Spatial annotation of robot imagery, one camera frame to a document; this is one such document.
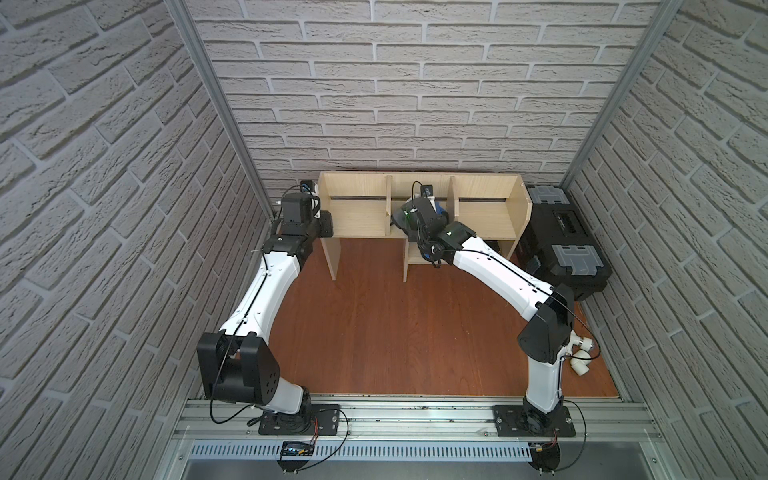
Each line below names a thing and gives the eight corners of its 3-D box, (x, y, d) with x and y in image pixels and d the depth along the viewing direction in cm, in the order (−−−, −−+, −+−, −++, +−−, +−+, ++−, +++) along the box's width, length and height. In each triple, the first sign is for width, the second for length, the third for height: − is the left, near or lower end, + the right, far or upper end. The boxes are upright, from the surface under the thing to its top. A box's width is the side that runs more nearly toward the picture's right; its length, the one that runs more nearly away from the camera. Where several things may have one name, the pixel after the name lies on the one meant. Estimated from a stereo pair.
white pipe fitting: (565, 370, 84) (571, 366, 82) (569, 337, 91) (575, 332, 88) (583, 378, 83) (590, 375, 80) (586, 344, 89) (592, 339, 87)
